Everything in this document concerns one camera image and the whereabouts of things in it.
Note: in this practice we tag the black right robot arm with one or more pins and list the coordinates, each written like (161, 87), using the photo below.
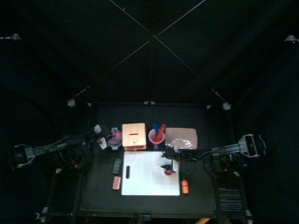
(233, 148)

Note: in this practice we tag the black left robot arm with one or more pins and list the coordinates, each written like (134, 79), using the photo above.
(50, 147)

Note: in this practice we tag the grey bowl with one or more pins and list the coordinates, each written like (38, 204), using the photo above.
(114, 147)

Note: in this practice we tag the red dough disc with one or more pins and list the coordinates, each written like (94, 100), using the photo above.
(168, 172)

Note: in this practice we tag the wooden drawer box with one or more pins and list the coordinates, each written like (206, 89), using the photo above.
(133, 135)

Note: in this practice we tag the red front drawer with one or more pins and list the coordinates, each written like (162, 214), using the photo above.
(134, 148)

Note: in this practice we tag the white cutting board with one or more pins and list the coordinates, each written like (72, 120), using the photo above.
(146, 175)

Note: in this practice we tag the red plastic cup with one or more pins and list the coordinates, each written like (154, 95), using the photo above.
(156, 137)

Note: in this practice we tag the orange toy carrot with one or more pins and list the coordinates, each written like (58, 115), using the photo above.
(184, 186)

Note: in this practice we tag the red and white spoon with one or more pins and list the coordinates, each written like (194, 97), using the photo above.
(161, 129)

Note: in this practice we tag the blue toy spatula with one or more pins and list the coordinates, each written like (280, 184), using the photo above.
(154, 128)

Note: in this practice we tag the pink toy block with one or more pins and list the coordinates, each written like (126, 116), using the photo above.
(116, 183)

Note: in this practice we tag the black printed label plate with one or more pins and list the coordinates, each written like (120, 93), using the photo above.
(229, 201)

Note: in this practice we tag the metal frame clamp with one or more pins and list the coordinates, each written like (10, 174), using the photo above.
(291, 38)
(225, 106)
(70, 102)
(146, 102)
(14, 37)

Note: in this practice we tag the vertical metal frame pole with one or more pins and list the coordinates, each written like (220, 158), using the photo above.
(150, 17)

